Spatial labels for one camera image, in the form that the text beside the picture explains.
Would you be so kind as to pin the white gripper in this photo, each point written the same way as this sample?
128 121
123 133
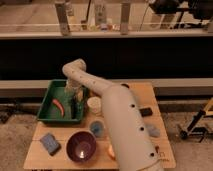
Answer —
73 91

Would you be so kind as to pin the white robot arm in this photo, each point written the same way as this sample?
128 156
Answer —
133 148

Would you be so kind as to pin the purple bowl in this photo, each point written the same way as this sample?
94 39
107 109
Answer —
81 146

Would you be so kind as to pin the white plastic cup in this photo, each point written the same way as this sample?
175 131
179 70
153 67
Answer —
94 104

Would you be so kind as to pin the red chili pepper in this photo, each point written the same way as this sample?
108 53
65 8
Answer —
59 106

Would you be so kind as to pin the green plastic tray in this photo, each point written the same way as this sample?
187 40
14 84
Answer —
50 114

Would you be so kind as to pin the small blue cup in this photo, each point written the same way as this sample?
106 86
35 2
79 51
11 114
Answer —
97 128

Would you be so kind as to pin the blue sponge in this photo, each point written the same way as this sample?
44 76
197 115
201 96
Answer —
50 144

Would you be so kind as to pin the orange fruit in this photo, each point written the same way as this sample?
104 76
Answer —
111 152

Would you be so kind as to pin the black rectangular box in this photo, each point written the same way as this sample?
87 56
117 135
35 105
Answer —
146 112

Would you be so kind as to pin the light blue cloth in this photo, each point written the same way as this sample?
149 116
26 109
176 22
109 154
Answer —
153 131

